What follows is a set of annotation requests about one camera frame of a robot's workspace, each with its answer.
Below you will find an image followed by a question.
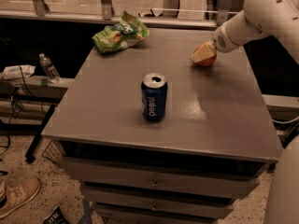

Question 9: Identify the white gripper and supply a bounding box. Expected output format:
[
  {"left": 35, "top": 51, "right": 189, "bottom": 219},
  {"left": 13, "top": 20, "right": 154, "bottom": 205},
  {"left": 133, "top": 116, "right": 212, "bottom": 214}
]
[{"left": 191, "top": 21, "right": 244, "bottom": 63}]

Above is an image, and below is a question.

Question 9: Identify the red apple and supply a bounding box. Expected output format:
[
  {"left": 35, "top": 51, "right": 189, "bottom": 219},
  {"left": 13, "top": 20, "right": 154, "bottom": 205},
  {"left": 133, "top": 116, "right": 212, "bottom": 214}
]
[{"left": 192, "top": 44, "right": 218, "bottom": 68}]

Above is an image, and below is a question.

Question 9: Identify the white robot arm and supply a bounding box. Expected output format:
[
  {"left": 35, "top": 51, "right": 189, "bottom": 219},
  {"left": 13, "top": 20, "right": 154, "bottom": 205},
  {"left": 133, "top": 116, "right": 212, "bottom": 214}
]
[{"left": 192, "top": 0, "right": 299, "bottom": 224}]

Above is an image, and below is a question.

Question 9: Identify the blue pepsi can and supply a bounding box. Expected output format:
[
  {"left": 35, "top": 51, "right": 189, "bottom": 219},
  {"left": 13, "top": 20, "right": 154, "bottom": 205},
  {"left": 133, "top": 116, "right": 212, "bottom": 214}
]
[{"left": 141, "top": 73, "right": 168, "bottom": 122}]

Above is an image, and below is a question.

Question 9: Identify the green chip bag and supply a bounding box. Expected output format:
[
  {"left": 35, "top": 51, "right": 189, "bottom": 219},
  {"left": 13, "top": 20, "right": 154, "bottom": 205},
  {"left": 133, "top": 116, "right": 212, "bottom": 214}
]
[{"left": 92, "top": 11, "right": 150, "bottom": 54}]

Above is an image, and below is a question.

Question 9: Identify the grey drawer cabinet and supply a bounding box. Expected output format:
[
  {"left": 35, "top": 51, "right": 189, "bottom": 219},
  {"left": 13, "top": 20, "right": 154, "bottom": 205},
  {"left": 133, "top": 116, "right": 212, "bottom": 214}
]
[{"left": 43, "top": 29, "right": 282, "bottom": 224}]

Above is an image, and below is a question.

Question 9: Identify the clear plastic water bottle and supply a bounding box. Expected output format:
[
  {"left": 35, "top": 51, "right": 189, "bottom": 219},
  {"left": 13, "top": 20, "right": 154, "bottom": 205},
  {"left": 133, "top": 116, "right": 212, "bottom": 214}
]
[{"left": 39, "top": 53, "right": 61, "bottom": 83}]

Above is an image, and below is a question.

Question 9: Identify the black snack bag on floor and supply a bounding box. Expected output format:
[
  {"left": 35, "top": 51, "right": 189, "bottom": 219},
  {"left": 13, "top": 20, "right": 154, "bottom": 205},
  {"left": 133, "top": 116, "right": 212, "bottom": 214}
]
[{"left": 43, "top": 206, "right": 70, "bottom": 224}]

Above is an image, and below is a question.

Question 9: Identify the tan sneaker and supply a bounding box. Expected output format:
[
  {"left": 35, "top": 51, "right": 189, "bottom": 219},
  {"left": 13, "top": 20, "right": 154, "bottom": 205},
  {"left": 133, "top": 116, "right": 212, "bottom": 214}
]
[{"left": 0, "top": 177, "right": 41, "bottom": 219}]

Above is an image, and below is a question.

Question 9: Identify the black wire basket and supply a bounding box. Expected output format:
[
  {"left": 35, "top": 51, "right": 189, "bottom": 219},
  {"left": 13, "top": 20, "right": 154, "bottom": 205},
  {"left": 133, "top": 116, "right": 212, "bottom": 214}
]
[{"left": 42, "top": 141, "right": 61, "bottom": 167}]

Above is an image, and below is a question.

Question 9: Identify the black cable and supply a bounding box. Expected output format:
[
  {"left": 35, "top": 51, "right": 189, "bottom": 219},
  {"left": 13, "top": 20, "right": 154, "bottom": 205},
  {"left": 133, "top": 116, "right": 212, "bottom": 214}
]
[{"left": 0, "top": 64, "right": 36, "bottom": 157}]

